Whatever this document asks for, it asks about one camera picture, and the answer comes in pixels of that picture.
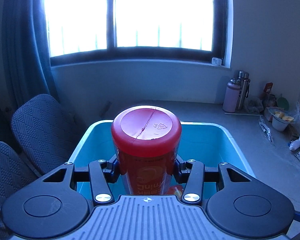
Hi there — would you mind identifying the red canister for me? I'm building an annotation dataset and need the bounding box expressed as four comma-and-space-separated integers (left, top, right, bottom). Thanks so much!
111, 106, 182, 195

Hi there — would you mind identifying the blue plastic storage bin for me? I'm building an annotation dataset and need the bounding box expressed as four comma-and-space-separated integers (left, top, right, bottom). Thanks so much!
67, 119, 256, 201

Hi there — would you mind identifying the far grey fabric chair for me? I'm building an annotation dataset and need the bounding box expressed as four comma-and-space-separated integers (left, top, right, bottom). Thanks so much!
11, 94, 80, 175

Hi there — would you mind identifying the grey fabric chair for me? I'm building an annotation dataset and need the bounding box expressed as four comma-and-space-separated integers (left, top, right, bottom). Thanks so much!
0, 141, 38, 239
11, 94, 80, 175

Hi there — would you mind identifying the pink water bottle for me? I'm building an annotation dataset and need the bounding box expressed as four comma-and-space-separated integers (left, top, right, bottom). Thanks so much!
223, 78, 241, 113

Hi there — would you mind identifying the near grey fabric chair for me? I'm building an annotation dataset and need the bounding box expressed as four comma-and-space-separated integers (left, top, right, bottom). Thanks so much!
0, 141, 38, 239

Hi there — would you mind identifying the white bowl with food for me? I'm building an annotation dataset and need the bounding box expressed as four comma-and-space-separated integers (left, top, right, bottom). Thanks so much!
269, 109, 295, 132

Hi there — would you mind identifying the steel thermos bottle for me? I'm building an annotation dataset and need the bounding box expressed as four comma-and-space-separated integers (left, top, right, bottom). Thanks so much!
236, 70, 250, 110

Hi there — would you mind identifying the white device on windowsill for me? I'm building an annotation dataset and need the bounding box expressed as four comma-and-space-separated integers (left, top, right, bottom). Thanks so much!
211, 57, 222, 66

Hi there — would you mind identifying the small red box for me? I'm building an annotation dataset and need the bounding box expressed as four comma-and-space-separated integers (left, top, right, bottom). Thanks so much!
263, 82, 273, 94

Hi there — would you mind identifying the green round lid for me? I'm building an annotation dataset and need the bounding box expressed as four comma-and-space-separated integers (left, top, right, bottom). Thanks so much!
277, 94, 289, 111

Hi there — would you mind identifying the dark blue curtain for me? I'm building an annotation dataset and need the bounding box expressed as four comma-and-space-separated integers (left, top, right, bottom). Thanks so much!
2, 0, 58, 109

